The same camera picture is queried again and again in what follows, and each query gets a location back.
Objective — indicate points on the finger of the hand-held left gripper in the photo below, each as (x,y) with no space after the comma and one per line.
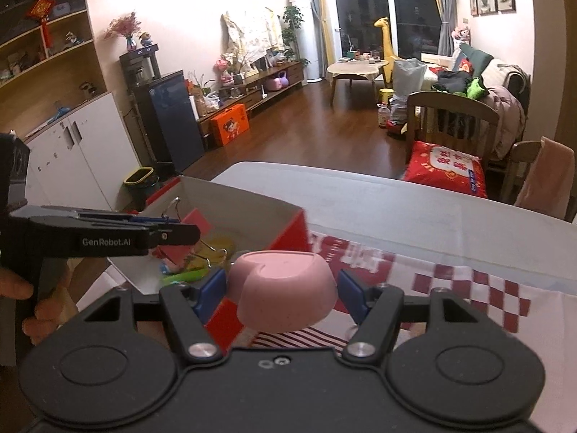
(112,237)

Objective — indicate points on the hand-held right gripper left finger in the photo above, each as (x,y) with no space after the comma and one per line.
(211,291)

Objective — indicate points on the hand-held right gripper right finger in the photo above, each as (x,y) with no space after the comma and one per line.
(354,295)

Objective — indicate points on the green plastic tube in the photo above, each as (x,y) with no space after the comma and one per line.
(185,275)

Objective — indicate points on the pink heart-shaped bowl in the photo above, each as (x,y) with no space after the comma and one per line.
(284,288)

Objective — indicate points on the red cardboard box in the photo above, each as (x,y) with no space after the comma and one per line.
(252,216)

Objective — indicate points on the person's left hand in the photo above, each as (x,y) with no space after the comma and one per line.
(56,315)

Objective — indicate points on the yellow binder clip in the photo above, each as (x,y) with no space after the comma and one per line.
(218,248)

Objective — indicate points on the trash bin with yellow rim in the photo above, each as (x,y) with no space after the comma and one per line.
(142,185)

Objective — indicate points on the pink binder clip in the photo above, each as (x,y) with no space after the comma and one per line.
(194,230)

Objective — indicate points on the white storage cabinet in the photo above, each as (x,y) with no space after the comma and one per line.
(81,158)

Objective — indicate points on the red white striped sheet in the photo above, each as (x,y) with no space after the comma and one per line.
(297,338)

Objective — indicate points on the dark blue mini fridge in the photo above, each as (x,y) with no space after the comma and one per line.
(171,121)

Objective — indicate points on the red printed cushion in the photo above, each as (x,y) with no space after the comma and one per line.
(446,169)

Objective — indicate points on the orange gift box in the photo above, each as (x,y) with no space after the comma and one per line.
(230,125)

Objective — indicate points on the black water dispenser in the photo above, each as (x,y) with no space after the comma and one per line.
(139,67)

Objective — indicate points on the red knot ornament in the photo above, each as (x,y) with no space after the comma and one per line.
(41,11)

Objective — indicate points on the plastic water jug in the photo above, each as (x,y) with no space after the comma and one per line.
(383,116)

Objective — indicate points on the pink flowers in vase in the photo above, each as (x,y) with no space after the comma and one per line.
(126,29)

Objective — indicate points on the yellow stool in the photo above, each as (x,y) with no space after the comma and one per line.
(386,96)

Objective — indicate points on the wooden dining chair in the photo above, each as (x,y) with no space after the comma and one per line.
(518,167)
(450,108)

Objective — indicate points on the wooden TV cabinet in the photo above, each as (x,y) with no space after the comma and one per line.
(266,88)

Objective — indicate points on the pink kettlebell toy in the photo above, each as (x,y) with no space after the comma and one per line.
(276,82)

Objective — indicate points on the grey plastic bag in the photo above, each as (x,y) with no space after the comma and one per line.
(405,81)

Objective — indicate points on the pink towel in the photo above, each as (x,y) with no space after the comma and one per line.
(547,180)

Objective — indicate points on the wooden coffee table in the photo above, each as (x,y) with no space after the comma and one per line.
(358,70)

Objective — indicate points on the cloth-covered television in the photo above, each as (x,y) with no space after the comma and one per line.
(252,36)

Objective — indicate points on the yellow giraffe toy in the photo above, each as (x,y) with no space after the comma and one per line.
(388,49)

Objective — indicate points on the sofa with piled clothes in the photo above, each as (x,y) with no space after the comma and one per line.
(491,85)

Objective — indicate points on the white standing air conditioner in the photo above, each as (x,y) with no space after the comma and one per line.
(309,36)

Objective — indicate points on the green potted plant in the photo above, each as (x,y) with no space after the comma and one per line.
(295,22)

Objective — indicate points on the pink doll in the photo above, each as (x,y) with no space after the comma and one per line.
(460,37)

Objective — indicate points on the grey window curtain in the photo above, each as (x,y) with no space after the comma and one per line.
(444,4)
(318,18)

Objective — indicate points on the wooden wall shelf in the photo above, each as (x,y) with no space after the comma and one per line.
(45,54)

